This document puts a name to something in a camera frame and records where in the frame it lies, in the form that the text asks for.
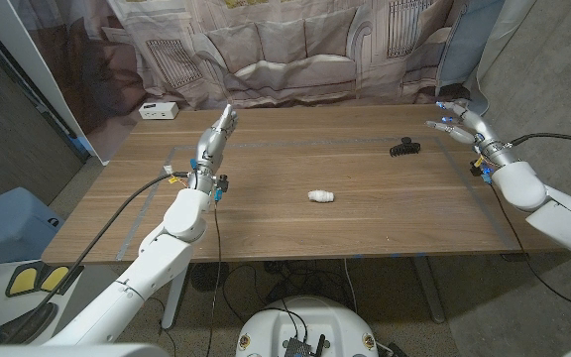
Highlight white partition panel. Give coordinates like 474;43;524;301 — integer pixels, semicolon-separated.
0;0;111;166

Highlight blue-grey plastic bin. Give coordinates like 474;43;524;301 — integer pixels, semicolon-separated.
0;186;66;272

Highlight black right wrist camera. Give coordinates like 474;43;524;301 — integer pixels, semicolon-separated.
469;159;494;184

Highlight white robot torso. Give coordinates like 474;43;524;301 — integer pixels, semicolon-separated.
0;340;571;357

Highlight large black shoe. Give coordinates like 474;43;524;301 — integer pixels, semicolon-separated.
0;301;58;345

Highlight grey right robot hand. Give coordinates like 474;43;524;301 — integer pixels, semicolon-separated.
424;100;517;168

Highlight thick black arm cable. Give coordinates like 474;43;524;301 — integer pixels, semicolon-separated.
508;132;571;150
2;171;191;344

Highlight printed room backdrop cloth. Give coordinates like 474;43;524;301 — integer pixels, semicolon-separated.
10;0;537;165

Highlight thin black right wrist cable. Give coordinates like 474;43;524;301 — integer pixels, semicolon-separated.
486;180;571;317

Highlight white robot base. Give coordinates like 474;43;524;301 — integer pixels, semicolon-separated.
235;296;380;357

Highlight white floor cable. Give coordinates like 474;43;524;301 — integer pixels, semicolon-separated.
343;258;360;314

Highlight black electronics module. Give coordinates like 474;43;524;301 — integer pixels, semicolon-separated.
282;334;327;357

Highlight white power strip box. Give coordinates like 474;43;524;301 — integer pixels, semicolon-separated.
138;101;180;121

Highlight thin black left wrist cable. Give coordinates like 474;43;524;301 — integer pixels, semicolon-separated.
204;197;223;357

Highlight white table leg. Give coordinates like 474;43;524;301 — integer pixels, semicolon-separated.
161;265;190;331

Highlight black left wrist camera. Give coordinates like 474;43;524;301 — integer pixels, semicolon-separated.
214;174;231;202

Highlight yellow black foot pedal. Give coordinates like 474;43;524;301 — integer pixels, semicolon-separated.
37;264;86;297
5;262;44;298

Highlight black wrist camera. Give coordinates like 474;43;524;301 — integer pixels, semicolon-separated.
214;174;231;202
469;159;494;184

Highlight black round floor object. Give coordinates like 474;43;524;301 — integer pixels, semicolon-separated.
189;261;230;293

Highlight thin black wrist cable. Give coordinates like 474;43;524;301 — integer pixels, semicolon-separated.
486;180;571;317
204;197;223;357

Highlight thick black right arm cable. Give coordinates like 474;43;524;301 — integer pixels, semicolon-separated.
508;132;571;150

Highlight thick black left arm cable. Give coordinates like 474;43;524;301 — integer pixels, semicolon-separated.
2;171;191;344

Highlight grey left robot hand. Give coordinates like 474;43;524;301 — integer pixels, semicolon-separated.
193;103;240;174

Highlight grey table leg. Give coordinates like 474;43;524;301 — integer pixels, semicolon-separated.
411;256;446;324

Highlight black floor cable tangle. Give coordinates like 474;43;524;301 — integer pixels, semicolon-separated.
220;260;361;323

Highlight black claw hair clip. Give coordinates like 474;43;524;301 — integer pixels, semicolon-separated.
390;137;422;159

